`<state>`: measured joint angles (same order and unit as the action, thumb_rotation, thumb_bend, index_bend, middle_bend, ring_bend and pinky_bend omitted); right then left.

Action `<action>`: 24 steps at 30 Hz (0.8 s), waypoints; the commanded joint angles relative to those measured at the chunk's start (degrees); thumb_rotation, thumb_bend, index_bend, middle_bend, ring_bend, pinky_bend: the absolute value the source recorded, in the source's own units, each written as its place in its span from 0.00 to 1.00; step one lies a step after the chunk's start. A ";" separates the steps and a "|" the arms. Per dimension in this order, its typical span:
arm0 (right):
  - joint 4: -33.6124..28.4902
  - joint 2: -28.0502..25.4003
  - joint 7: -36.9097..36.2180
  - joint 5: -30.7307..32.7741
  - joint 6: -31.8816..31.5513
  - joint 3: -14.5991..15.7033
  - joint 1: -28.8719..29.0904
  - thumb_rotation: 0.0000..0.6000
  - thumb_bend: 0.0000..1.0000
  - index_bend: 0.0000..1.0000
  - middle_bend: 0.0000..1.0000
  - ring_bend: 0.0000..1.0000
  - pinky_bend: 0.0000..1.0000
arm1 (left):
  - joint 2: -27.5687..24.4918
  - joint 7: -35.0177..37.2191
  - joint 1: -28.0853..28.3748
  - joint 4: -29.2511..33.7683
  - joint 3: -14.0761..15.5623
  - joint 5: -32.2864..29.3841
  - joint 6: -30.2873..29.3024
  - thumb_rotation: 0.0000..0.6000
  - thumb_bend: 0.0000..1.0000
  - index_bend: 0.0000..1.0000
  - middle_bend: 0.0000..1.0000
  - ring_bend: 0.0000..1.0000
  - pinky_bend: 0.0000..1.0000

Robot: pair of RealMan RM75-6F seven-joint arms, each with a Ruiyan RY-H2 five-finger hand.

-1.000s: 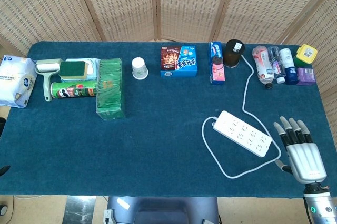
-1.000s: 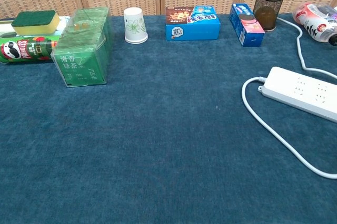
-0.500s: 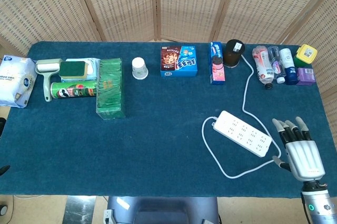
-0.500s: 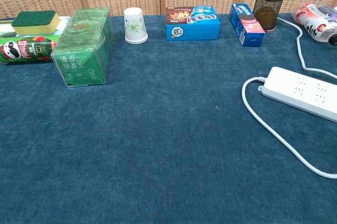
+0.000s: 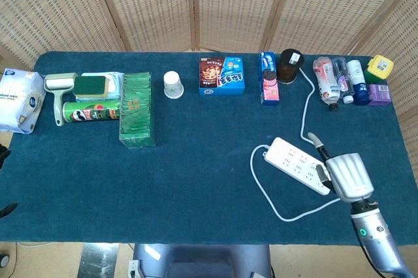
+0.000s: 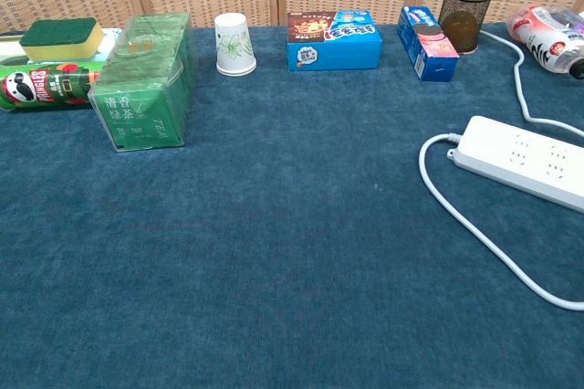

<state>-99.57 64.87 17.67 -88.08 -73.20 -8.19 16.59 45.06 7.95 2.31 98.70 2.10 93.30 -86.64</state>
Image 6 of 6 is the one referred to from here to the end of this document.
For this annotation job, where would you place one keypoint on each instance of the white power strip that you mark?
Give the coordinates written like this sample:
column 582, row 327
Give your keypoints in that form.
column 520, row 156

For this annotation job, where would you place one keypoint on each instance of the blue tablecloth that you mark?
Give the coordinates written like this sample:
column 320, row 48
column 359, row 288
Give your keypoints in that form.
column 274, row 234

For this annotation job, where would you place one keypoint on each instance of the wide blue Oreo box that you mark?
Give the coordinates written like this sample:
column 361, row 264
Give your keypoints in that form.
column 333, row 44

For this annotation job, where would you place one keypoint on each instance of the white floral paper cup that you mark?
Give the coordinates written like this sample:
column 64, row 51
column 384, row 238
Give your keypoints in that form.
column 234, row 46

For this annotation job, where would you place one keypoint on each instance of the green tea box pack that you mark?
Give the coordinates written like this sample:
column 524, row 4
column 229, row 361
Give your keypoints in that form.
column 146, row 83

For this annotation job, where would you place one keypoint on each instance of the narrow blue Oreo box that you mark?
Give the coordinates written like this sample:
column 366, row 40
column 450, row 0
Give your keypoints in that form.
column 426, row 44

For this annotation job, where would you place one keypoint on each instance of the black mesh pen holder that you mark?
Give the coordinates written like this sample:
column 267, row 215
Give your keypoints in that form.
column 465, row 19

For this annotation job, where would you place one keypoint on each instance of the green Pringles can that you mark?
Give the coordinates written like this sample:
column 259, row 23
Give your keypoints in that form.
column 41, row 86

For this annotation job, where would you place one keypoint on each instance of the green and yellow sponge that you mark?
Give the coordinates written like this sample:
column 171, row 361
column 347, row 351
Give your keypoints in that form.
column 59, row 37

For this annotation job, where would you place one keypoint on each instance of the red white snack bag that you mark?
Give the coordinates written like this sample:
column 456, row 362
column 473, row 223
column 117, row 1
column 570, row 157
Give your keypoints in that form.
column 549, row 37

